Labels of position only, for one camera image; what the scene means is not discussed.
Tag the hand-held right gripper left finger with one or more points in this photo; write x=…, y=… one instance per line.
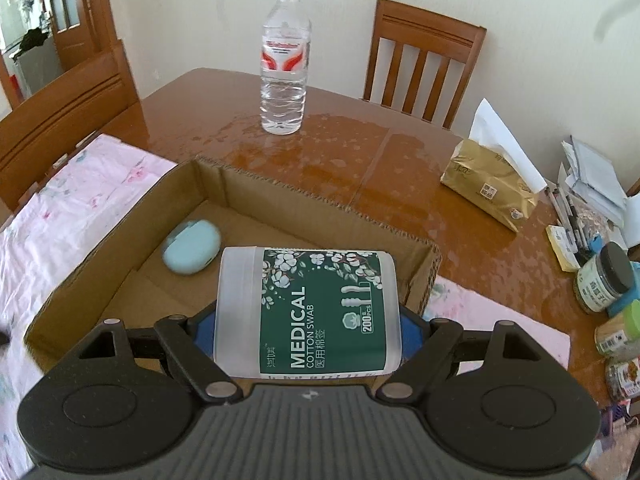
x=203, y=331

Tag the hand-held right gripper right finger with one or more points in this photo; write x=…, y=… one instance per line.
x=411, y=331

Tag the green label cotton swab container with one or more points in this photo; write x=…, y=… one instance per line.
x=320, y=310

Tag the cardboard box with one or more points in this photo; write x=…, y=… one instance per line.
x=260, y=195

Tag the light blue oval case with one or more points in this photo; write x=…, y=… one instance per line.
x=191, y=246

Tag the gold tissue pack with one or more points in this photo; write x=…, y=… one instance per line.
x=487, y=180

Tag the yellow sticky note pad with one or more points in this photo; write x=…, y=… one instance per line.
x=560, y=250

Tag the pink floral cloth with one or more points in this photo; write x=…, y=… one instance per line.
x=75, y=200

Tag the black lid jar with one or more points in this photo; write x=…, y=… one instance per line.
x=602, y=277

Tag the light blue small box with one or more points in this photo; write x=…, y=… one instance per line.
x=597, y=243

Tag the green lid jar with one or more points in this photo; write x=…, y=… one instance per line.
x=617, y=332

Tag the spice jar with colourful label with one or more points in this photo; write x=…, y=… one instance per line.
x=625, y=377

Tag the clear plastic bag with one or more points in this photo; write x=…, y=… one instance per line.
x=620, y=440

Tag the stack of white papers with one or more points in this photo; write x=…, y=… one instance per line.
x=595, y=175

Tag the wooden chair with grooved backrest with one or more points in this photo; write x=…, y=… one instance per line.
x=65, y=110

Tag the clear water bottle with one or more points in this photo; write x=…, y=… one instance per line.
x=284, y=80

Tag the wooden slat-back chair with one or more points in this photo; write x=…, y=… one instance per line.
x=425, y=25

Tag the grey cabinet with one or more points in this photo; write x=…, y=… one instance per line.
x=40, y=67

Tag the dark cloth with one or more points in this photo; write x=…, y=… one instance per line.
x=32, y=40

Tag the wooden door with glass panes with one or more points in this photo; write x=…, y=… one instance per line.
x=75, y=10

